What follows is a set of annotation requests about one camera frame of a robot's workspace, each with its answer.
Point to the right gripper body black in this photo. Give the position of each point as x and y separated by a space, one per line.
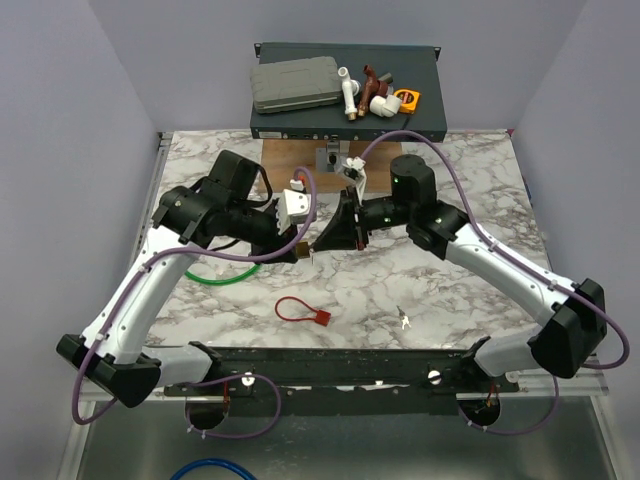
379 213

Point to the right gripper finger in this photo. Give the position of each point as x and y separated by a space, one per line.
336 238
346 211

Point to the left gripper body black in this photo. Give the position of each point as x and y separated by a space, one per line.
264 230

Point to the brass padlock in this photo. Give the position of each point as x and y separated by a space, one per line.
303 250

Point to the small silver key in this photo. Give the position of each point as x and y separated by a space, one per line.
404 319

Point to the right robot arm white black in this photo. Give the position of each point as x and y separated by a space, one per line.
568 326

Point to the white pvc elbow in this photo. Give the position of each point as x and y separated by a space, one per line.
385 107

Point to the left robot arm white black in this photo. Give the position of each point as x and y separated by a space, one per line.
111 351

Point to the grey metal stand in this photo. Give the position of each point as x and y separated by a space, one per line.
330 155

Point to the wooden board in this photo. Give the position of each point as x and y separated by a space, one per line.
281 157

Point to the yellow tape measure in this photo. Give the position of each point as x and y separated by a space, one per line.
409 100

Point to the brown pipe valve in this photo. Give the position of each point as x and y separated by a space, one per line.
374 85

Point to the white pvc pipe fitting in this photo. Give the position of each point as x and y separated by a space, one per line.
350 89

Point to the grey plastic case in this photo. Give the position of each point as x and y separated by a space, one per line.
295 84

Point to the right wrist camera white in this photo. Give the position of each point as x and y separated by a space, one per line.
353 170

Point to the red cable seal lock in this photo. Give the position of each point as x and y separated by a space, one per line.
305 313

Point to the black mounting rail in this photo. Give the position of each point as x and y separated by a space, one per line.
340 382

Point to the dark network switch box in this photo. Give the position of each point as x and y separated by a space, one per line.
411 67

